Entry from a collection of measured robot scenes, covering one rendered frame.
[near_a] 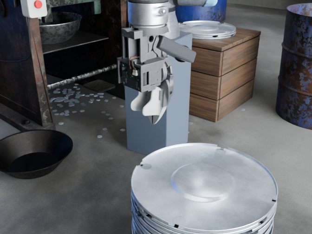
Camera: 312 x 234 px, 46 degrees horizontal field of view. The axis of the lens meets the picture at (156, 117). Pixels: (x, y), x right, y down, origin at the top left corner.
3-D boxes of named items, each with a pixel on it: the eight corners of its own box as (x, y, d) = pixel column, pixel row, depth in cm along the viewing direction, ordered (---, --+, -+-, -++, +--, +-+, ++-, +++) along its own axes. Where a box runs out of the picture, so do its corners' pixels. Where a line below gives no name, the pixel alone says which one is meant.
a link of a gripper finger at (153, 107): (137, 130, 76) (136, 88, 72) (157, 121, 80) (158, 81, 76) (146, 135, 74) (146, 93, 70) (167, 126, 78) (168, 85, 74)
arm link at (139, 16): (149, -4, 72) (179, 1, 66) (149, 20, 74) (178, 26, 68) (119, 0, 67) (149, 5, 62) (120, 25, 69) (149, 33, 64)
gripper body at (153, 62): (117, 86, 73) (114, 25, 68) (148, 76, 79) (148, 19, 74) (142, 96, 68) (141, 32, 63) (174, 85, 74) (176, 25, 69)
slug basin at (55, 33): (97, 38, 181) (95, 17, 177) (36, 52, 159) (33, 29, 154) (57, 28, 202) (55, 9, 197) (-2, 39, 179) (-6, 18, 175)
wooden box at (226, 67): (252, 97, 193) (261, 30, 177) (215, 122, 166) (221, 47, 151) (189, 80, 215) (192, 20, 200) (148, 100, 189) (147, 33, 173)
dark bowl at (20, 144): (91, 163, 137) (89, 147, 134) (16, 202, 117) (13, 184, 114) (46, 137, 155) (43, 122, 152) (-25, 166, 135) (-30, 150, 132)
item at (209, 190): (286, 163, 80) (287, 159, 80) (261, 256, 57) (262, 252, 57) (165, 135, 91) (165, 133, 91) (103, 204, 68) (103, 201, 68)
